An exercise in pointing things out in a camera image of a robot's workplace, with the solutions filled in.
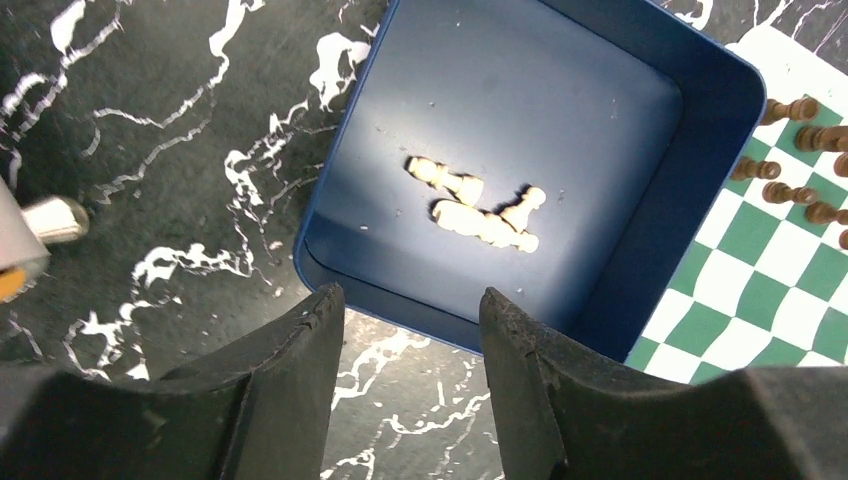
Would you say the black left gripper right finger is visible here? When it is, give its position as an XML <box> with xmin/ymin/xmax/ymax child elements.
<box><xmin>479</xmin><ymin>288</ymin><xmax>847</xmax><ymax>479</ymax></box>

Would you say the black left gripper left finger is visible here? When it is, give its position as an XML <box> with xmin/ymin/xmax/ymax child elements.
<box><xmin>1</xmin><ymin>284</ymin><xmax>345</xmax><ymax>479</ymax></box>

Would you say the light wooden chess piece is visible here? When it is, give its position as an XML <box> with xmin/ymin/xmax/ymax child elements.
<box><xmin>431</xmin><ymin>199</ymin><xmax>539</xmax><ymax>253</ymax></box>
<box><xmin>499</xmin><ymin>186</ymin><xmax>547</xmax><ymax>232</ymax></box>
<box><xmin>405</xmin><ymin>156</ymin><xmax>484</xmax><ymax>207</ymax></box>

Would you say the green white chess board mat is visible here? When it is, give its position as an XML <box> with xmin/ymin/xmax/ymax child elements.
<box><xmin>626</xmin><ymin>26</ymin><xmax>847</xmax><ymax>384</ymax></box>

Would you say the dark wooden chess piece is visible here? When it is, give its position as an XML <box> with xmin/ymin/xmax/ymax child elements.
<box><xmin>794</xmin><ymin>125</ymin><xmax>848</xmax><ymax>152</ymax></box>
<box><xmin>833</xmin><ymin>152</ymin><xmax>848</xmax><ymax>178</ymax></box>
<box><xmin>760</xmin><ymin>97</ymin><xmax>820</xmax><ymax>126</ymax></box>

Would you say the dark blue tin box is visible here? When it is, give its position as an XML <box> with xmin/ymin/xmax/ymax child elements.
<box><xmin>294</xmin><ymin>1</ymin><xmax>766</xmax><ymax>361</ymax></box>

